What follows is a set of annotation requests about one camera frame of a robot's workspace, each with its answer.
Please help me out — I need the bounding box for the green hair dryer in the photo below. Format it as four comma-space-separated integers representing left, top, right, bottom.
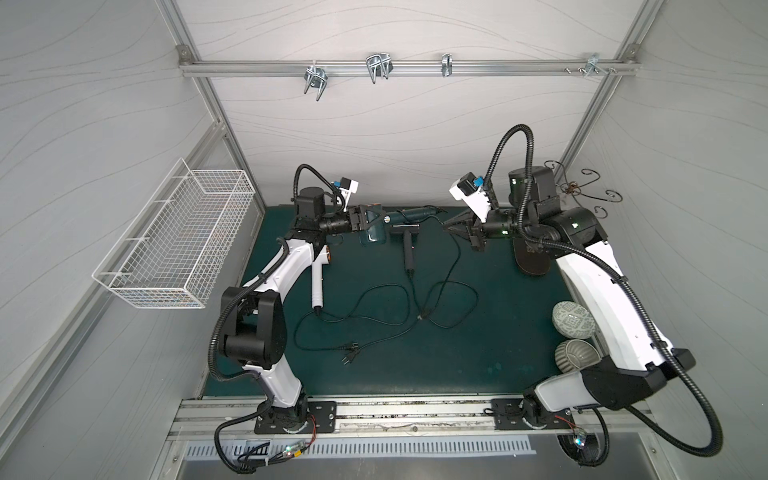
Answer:
358, 205, 443, 246

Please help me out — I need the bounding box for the green dryer black cord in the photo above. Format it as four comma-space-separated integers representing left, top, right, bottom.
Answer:
418, 206, 480, 330

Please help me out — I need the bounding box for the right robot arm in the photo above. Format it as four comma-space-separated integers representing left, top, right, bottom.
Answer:
445, 124, 724, 457

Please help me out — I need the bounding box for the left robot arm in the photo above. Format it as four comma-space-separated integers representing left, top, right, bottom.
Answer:
207, 164, 374, 475

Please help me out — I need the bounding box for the grey hair dryer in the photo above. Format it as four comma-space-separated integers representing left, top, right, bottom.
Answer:
390, 224, 420, 277

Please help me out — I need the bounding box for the white hair dryer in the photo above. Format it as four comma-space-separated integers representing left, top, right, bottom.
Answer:
311, 246, 331, 314

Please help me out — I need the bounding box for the green table mat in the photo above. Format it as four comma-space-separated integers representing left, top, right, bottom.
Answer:
202, 205, 616, 397

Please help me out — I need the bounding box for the black ornate jewelry stand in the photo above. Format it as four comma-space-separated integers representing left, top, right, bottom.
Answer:
513, 159, 624, 278

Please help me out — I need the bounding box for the metal hook clamp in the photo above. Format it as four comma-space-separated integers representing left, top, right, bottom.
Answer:
303, 64, 329, 102
564, 53, 617, 78
441, 53, 453, 78
365, 53, 393, 84

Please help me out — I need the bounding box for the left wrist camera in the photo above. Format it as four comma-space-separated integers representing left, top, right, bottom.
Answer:
335, 177, 359, 205

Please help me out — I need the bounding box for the white dryer black cord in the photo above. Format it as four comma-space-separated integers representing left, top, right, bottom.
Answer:
293, 283, 412, 366

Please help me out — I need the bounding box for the grey dryer black cord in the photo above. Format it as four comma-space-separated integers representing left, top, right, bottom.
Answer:
404, 271, 433, 337

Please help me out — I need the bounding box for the white wire basket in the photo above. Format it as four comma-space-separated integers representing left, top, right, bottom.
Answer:
91, 158, 255, 310

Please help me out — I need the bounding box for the white slotted cable duct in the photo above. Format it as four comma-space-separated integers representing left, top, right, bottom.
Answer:
184, 435, 537, 461

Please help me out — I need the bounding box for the aluminium top rail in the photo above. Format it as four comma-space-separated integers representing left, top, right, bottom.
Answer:
179, 57, 642, 78

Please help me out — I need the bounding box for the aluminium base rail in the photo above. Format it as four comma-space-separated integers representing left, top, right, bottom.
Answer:
166, 394, 645, 441

